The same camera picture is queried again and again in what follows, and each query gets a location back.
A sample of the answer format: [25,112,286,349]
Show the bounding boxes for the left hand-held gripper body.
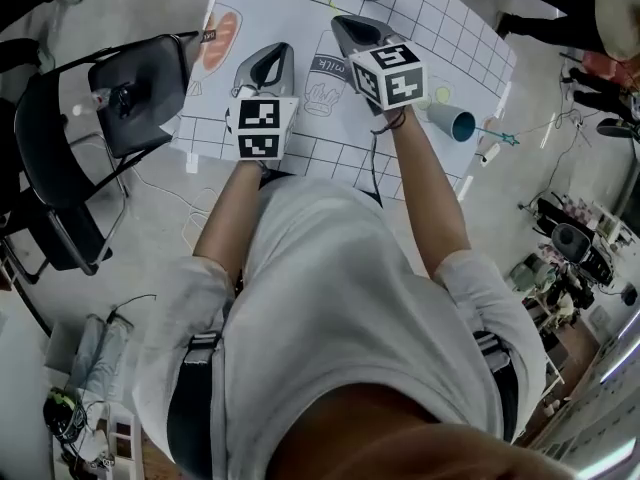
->
[226,86,301,162]

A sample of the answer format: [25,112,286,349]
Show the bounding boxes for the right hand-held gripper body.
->
[347,37,430,118]

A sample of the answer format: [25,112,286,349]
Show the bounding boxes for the grey-blue cup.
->
[425,103,477,145]

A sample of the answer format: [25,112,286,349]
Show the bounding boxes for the blue star wand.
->
[472,125,522,148]

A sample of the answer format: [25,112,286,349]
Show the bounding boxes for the person's left forearm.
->
[193,157,272,294]

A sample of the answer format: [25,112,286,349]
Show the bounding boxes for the person's right forearm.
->
[385,105,475,280]

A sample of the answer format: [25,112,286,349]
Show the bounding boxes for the white grid tablecloth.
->
[169,0,519,202]

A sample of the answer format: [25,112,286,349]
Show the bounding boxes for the black folding chair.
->
[13,30,202,275]

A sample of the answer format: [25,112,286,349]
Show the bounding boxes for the small black device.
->
[106,81,137,120]

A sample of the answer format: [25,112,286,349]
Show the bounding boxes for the clear plastic bottle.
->
[71,87,110,118]

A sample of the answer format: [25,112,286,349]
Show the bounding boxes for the person's white shirt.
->
[132,175,549,480]

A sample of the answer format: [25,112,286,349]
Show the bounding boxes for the checkered cloth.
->
[559,193,599,222]

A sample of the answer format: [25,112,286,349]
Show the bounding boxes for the black round helmet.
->
[549,222,616,284]

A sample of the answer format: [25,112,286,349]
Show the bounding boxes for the light blue jeans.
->
[67,312,136,404]

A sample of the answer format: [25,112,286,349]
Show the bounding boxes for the black green helmet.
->
[42,386,89,442]

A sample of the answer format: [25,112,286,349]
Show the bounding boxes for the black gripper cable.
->
[368,126,385,207]

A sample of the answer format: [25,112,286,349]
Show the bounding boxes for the white floor cable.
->
[127,167,217,254]

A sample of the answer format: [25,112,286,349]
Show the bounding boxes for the black floor cable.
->
[107,292,159,319]

